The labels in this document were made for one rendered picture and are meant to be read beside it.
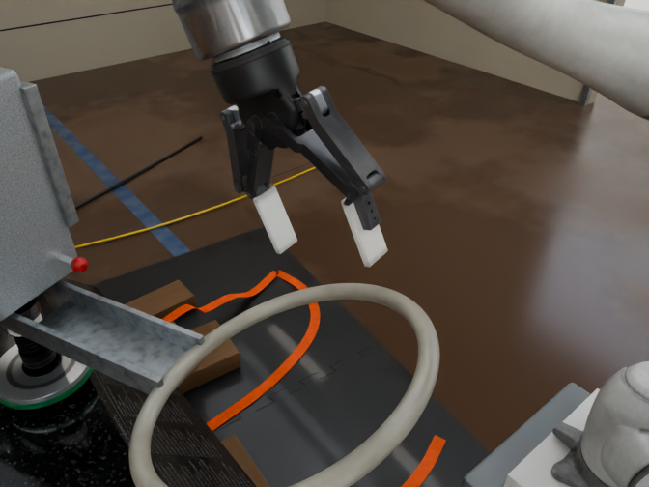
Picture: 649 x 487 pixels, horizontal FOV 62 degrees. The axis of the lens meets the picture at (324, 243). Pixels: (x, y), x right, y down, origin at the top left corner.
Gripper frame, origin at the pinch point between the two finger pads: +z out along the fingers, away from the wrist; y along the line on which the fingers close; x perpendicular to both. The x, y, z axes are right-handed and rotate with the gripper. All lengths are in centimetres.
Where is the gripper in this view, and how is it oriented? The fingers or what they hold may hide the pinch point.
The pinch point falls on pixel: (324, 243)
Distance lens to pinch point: 56.4
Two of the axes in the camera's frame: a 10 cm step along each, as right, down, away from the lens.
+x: -6.6, 5.2, -5.5
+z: 3.4, 8.5, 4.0
